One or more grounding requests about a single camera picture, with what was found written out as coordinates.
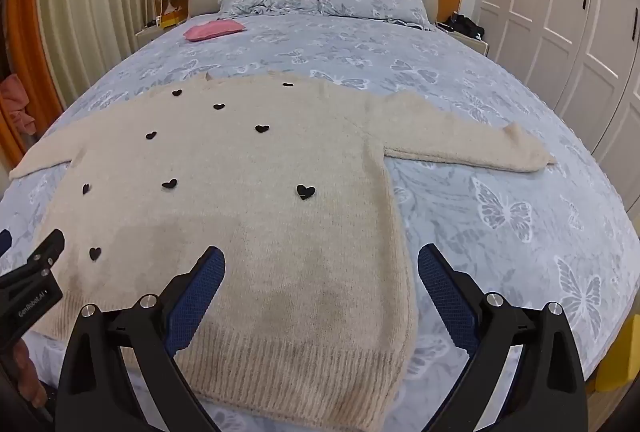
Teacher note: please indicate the black bag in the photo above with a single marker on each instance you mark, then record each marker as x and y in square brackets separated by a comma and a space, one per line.
[465, 26]

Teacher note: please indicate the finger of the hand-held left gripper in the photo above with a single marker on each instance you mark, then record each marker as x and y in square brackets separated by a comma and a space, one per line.
[47, 249]
[4, 242]

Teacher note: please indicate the yellow plastic object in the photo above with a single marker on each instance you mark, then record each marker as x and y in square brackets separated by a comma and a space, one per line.
[620, 362]

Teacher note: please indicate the yellow box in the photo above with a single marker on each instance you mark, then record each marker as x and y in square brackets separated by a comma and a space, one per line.
[173, 19]

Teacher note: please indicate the white wardrobe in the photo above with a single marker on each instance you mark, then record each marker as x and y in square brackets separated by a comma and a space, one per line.
[560, 12]

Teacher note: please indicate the person's left hand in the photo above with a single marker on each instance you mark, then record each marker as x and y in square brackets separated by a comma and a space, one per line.
[22, 372]

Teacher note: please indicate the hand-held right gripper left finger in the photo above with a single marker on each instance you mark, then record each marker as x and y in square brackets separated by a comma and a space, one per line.
[200, 297]

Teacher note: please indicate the bed with butterfly duvet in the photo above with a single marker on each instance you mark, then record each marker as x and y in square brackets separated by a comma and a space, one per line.
[450, 77]

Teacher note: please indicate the beige sweater with black hearts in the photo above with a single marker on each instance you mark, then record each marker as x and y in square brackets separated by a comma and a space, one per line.
[250, 192]

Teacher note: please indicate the pink hanging cloth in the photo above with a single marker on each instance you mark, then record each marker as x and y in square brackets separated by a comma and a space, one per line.
[17, 105]

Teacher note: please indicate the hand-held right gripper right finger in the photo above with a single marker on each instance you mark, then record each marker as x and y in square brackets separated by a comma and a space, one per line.
[445, 292]

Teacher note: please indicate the orange curtain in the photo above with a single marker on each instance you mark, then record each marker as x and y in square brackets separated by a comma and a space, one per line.
[30, 27]

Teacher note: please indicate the white nightstand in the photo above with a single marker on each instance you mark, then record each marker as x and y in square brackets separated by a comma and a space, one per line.
[475, 45]
[152, 35]

